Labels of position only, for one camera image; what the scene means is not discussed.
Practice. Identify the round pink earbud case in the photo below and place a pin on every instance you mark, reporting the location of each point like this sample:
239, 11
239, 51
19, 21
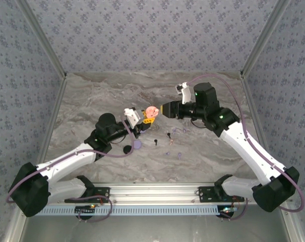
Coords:
152, 111

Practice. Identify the round black earbud case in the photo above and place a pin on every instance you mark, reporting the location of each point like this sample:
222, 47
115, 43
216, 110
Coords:
127, 150

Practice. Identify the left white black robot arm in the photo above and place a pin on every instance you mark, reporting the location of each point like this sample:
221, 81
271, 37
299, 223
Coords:
66, 161

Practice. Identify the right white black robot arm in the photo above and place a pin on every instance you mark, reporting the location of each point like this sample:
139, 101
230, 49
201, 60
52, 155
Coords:
243, 151

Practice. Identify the small black controller board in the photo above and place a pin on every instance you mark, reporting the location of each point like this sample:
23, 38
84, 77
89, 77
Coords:
84, 209
226, 213

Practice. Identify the grey metal sheet panel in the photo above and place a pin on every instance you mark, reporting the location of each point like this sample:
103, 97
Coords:
152, 229

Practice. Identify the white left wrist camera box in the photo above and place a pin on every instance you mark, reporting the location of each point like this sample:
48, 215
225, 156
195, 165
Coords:
133, 116

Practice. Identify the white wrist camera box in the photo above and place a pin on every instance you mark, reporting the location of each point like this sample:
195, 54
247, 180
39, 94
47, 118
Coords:
186, 94
133, 116

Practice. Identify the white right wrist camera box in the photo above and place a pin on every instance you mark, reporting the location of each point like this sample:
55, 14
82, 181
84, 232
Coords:
186, 94

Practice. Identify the aluminium mounting rail beam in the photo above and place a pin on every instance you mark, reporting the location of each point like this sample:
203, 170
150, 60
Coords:
152, 192

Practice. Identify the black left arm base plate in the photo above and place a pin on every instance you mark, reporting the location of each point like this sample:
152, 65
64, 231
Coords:
71, 199

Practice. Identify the aluminium corner post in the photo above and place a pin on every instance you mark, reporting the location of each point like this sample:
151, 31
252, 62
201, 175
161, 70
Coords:
263, 37
43, 37

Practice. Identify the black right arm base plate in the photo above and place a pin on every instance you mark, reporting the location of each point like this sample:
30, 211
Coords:
205, 192

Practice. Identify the aluminium frame bar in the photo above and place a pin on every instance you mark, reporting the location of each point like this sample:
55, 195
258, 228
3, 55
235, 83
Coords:
12, 232
292, 227

